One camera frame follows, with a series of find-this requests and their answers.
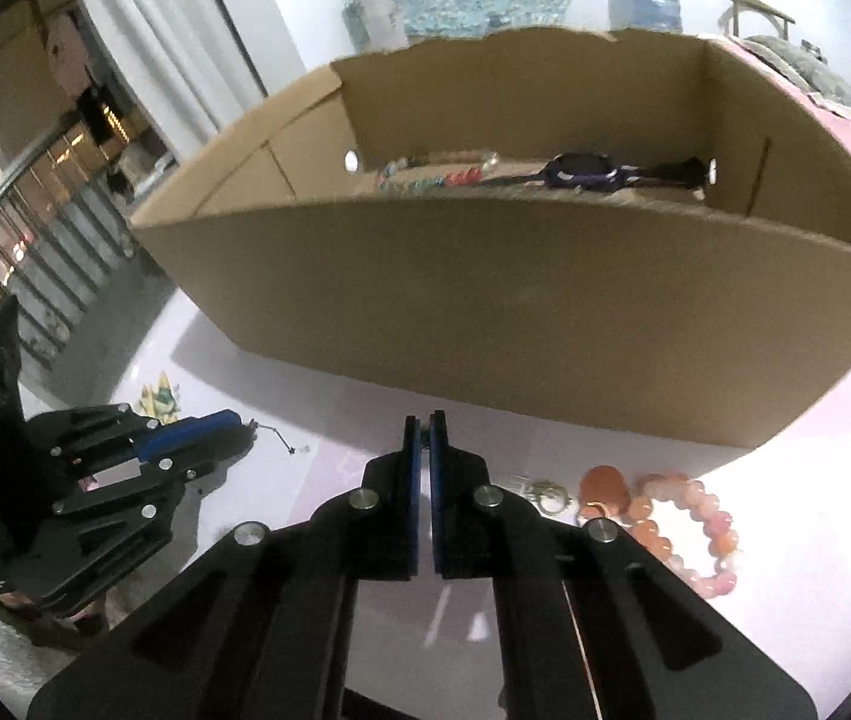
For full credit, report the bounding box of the brown cardboard box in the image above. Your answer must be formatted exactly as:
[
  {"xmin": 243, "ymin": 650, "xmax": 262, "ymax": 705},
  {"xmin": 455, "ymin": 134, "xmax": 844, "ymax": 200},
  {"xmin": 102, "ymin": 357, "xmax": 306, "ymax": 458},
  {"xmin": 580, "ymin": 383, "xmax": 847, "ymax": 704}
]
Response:
[{"xmin": 131, "ymin": 28, "xmax": 840, "ymax": 449}]

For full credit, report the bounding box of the wooden chair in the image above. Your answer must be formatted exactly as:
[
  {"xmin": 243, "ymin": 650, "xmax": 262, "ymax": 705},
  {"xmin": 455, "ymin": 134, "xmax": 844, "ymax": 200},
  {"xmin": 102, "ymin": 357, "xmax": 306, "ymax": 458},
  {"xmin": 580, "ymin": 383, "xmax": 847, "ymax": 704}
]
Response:
[{"xmin": 718, "ymin": 0, "xmax": 796, "ymax": 41}]

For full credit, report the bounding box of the white curtain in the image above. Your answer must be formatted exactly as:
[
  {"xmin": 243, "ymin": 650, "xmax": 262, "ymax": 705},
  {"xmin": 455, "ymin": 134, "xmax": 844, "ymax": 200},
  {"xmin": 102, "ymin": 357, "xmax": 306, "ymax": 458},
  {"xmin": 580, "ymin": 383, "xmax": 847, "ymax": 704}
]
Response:
[{"xmin": 79, "ymin": 0, "xmax": 306, "ymax": 163}]

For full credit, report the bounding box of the gold butterfly pendant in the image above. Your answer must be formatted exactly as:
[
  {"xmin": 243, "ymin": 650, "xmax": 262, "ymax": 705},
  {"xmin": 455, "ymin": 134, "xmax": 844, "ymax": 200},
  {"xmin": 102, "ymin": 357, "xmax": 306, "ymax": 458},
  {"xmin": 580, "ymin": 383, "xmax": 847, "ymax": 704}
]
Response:
[{"xmin": 512, "ymin": 475, "xmax": 572, "ymax": 517}]

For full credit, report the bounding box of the grey patterned pillow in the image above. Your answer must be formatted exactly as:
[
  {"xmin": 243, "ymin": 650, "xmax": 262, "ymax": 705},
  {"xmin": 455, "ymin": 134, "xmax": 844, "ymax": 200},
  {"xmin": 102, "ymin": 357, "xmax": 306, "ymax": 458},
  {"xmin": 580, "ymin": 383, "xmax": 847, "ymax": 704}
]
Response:
[{"xmin": 734, "ymin": 36, "xmax": 851, "ymax": 122}]

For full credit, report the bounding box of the colourful beaded bracelet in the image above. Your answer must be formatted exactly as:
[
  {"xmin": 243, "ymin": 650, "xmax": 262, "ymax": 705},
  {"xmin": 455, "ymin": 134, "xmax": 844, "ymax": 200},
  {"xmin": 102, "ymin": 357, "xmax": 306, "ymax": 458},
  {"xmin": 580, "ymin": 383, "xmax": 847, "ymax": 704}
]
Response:
[{"xmin": 374, "ymin": 149, "xmax": 502, "ymax": 197}]

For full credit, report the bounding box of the pink orange bead bracelet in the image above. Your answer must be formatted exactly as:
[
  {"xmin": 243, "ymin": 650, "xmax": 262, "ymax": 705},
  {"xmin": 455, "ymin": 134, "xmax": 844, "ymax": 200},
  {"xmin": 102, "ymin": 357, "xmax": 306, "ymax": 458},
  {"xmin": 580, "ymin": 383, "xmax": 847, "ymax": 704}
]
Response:
[{"xmin": 573, "ymin": 463, "xmax": 741, "ymax": 602}]

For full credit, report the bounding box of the dark blue smart watch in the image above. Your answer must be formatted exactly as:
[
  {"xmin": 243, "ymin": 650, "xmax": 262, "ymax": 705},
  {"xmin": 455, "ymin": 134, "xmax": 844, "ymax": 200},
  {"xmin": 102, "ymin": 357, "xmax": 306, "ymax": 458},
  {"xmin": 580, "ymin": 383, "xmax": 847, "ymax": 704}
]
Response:
[{"xmin": 482, "ymin": 153, "xmax": 708, "ymax": 193}]

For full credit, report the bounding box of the water dispenser with blue bottle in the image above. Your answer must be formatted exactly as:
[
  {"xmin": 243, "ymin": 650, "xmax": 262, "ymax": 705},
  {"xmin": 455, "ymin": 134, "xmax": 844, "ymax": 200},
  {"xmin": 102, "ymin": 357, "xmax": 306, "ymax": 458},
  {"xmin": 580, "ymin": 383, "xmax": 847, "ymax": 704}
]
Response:
[{"xmin": 608, "ymin": 0, "xmax": 682, "ymax": 34}]

